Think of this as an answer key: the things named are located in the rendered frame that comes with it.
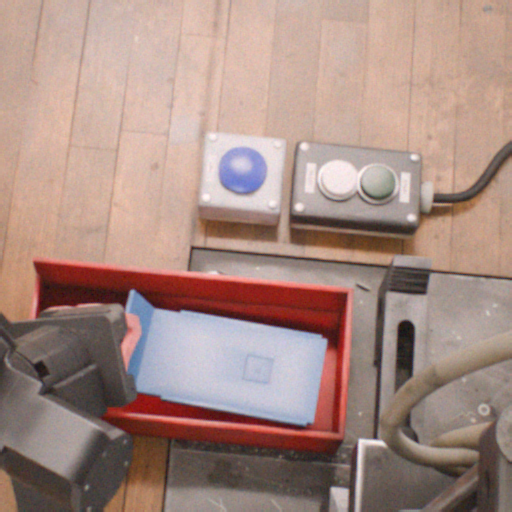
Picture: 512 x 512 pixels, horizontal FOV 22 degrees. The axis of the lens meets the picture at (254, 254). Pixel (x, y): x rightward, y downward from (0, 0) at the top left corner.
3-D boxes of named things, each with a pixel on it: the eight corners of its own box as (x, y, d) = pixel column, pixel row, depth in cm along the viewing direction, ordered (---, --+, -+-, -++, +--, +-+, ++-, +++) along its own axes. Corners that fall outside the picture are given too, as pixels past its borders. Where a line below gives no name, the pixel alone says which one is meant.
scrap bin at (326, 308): (40, 279, 109) (32, 255, 103) (345, 309, 109) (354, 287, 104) (18, 424, 105) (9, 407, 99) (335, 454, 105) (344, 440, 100)
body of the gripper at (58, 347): (143, 397, 92) (82, 435, 86) (26, 403, 97) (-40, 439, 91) (124, 307, 91) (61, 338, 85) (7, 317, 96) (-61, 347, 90)
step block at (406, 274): (377, 289, 110) (393, 254, 102) (413, 293, 110) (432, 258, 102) (373, 365, 108) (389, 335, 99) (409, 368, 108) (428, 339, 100)
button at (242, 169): (220, 152, 111) (220, 142, 109) (268, 157, 111) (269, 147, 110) (215, 196, 110) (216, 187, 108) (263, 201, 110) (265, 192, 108)
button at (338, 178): (320, 168, 111) (322, 159, 109) (355, 172, 111) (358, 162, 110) (318, 200, 110) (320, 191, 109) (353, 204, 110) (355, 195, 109)
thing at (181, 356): (132, 306, 104) (130, 289, 101) (327, 341, 103) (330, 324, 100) (111, 388, 101) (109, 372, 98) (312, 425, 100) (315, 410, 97)
